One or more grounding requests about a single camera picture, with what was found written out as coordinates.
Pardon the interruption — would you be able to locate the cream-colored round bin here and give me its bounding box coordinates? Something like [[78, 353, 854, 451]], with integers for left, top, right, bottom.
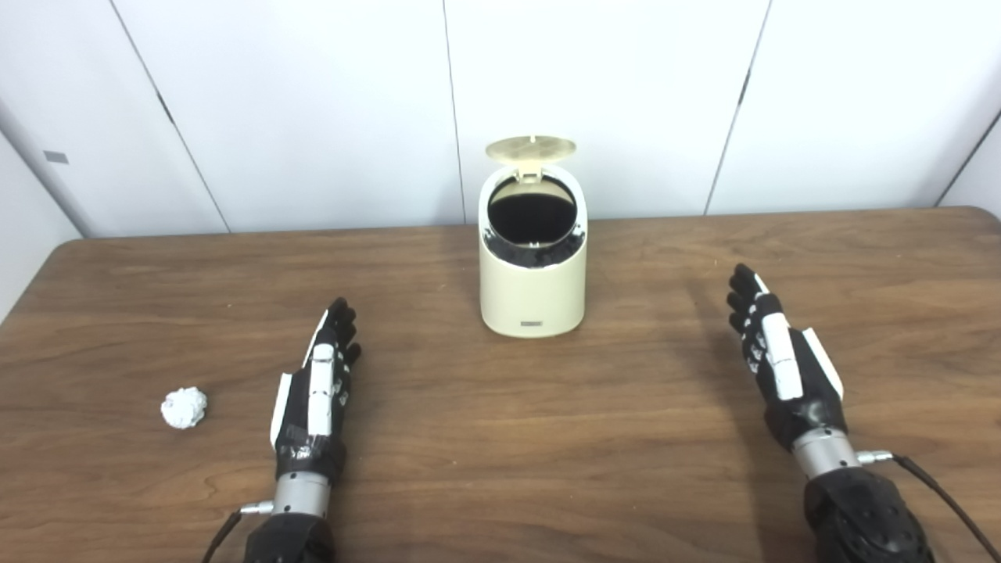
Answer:
[[479, 163, 587, 339]]

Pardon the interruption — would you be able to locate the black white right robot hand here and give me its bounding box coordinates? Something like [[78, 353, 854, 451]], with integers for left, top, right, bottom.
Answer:
[[726, 263, 849, 453]]

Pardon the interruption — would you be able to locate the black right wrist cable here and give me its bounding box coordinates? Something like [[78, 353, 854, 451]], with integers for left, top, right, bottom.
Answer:
[[856, 450, 1001, 563]]

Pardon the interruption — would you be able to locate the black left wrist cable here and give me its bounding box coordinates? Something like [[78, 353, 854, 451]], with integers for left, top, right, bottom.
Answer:
[[202, 500, 276, 563]]

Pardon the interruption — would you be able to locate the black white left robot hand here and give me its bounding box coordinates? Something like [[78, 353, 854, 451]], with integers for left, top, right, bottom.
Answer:
[[270, 297, 363, 482]]

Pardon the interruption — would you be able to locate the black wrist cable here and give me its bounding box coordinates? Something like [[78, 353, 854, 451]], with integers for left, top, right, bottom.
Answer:
[[856, 450, 1001, 563], [202, 500, 276, 563]]

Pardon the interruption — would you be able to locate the white paper ball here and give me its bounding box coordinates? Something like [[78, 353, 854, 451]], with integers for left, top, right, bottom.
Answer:
[[161, 387, 209, 430]]

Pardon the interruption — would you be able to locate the cream round bin lid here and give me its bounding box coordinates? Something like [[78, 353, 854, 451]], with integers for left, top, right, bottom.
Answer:
[[485, 136, 577, 185]]

